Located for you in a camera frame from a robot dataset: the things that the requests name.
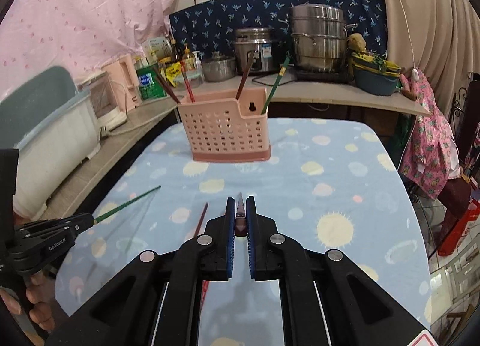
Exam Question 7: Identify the bright red chopstick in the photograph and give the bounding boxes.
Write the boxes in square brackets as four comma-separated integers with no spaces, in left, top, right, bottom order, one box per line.
[234,193,248,237]

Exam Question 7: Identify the dark maroon chopstick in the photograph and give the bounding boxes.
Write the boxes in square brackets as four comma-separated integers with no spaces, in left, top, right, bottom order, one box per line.
[193,203,209,309]

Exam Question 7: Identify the green chopstick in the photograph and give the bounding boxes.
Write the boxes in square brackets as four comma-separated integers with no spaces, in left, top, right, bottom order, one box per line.
[94,185,161,224]
[261,53,290,115]

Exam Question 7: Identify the person's left hand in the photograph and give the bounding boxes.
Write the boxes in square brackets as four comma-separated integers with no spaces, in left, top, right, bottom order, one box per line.
[1,271,55,331]

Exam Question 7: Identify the white dish drainer box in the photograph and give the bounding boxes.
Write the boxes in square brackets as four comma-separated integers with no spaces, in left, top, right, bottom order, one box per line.
[1,66,101,221]

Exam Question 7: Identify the blue planet print tablecloth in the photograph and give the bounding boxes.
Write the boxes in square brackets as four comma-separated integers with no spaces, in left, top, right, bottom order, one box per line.
[55,119,431,325]

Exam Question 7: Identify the pink perforated utensil basket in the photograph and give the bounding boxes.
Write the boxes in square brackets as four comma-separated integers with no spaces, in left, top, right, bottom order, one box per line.
[177,87,271,163]

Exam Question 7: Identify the red chopstick in basket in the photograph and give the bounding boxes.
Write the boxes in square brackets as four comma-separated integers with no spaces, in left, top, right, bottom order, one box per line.
[180,60,195,103]

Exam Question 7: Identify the green canister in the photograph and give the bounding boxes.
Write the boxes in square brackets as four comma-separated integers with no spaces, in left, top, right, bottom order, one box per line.
[136,66,167,101]

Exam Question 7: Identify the green chopstick in basket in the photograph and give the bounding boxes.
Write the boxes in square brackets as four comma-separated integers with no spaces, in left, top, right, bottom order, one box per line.
[261,53,290,115]

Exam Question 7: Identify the small lidded steel pot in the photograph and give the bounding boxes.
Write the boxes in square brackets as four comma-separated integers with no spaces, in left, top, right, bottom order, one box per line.
[202,51,236,82]

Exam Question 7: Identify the yellow snack packet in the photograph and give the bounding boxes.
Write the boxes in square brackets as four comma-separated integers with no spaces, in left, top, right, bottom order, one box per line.
[164,62,182,87]

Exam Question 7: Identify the brown chopstick in basket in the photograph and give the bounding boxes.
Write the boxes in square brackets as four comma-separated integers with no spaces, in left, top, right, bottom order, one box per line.
[235,50,259,101]

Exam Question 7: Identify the yellow oil bottle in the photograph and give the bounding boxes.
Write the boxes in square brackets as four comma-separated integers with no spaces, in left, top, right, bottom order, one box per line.
[182,44,196,72]

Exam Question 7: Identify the pink floral apron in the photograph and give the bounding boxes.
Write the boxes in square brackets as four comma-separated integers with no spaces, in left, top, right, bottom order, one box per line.
[400,68,461,199]

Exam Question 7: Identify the white carton box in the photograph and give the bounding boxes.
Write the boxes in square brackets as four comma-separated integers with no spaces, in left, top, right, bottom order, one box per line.
[142,37,172,64]

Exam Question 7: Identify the blue basin with vegetables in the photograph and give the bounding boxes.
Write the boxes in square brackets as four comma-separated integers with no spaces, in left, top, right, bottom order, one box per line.
[350,52,401,97]

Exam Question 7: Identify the steel rice cooker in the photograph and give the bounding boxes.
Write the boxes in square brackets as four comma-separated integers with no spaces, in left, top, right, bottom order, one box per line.
[233,27,278,75]

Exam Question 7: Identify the pink dotted curtain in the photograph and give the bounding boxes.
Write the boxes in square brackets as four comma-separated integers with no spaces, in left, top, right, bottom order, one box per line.
[1,0,174,97]

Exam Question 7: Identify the navy floral backsplash cloth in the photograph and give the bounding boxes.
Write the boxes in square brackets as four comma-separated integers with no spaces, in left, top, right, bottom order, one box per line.
[169,0,387,58]

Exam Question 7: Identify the stacked steel steamer pot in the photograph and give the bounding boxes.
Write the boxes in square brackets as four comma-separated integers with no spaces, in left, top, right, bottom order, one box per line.
[289,4,358,73]

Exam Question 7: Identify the beige curtain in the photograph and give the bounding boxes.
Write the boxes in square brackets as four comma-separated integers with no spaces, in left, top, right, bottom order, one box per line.
[385,0,479,112]

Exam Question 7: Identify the white power cord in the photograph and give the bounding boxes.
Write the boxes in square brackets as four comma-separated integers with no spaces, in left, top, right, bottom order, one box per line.
[98,100,178,137]

